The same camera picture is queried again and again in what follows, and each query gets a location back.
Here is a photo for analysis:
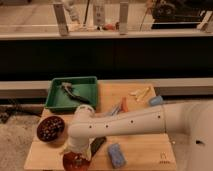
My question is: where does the light blue utensil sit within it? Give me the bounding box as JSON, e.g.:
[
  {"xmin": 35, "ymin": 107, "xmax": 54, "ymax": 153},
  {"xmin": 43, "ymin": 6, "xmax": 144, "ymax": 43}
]
[{"xmin": 106, "ymin": 103, "xmax": 121, "ymax": 116}]

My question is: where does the green plastic tray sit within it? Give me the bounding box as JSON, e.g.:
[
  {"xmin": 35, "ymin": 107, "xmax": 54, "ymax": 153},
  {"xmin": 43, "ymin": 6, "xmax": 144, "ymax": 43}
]
[{"xmin": 45, "ymin": 76, "xmax": 98, "ymax": 112}]

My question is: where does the dark brown bowl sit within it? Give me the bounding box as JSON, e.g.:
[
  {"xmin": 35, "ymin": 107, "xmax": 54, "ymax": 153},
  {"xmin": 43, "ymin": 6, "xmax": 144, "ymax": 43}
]
[{"xmin": 37, "ymin": 116, "xmax": 65, "ymax": 142}]

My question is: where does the red bowl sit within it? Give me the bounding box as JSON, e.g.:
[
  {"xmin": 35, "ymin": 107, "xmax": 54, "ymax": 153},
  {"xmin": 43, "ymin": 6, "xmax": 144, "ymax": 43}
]
[{"xmin": 63, "ymin": 152, "xmax": 90, "ymax": 171}]

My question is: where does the yellow clothespin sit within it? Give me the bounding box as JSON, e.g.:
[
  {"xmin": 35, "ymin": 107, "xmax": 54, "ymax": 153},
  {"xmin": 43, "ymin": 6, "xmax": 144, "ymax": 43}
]
[{"xmin": 130, "ymin": 87, "xmax": 151, "ymax": 102}]

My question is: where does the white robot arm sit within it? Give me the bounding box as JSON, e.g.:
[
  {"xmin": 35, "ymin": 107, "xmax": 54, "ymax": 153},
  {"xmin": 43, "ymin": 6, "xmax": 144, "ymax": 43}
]
[{"xmin": 67, "ymin": 100, "xmax": 213, "ymax": 171}]

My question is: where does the black rectangular block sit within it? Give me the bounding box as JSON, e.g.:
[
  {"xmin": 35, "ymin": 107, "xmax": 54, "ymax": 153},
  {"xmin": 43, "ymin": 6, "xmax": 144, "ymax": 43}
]
[{"xmin": 90, "ymin": 137, "xmax": 107, "ymax": 156}]

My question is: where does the blue sponge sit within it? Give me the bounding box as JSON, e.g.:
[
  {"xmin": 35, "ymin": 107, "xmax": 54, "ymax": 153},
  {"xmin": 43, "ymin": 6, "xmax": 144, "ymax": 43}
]
[{"xmin": 107, "ymin": 143, "xmax": 126, "ymax": 169}]

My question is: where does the blue cup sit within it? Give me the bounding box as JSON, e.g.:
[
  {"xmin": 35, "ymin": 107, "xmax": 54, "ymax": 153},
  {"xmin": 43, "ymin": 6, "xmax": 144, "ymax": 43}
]
[{"xmin": 149, "ymin": 96, "xmax": 163, "ymax": 106}]

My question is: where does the red orange utensil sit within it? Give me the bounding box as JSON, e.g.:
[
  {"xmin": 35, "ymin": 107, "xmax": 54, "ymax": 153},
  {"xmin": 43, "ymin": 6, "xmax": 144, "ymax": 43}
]
[{"xmin": 121, "ymin": 97, "xmax": 129, "ymax": 112}]

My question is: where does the dark tool in tray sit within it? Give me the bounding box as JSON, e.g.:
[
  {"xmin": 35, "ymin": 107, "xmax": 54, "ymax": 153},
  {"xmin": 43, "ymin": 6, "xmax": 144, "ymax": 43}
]
[{"xmin": 61, "ymin": 82, "xmax": 90, "ymax": 104}]

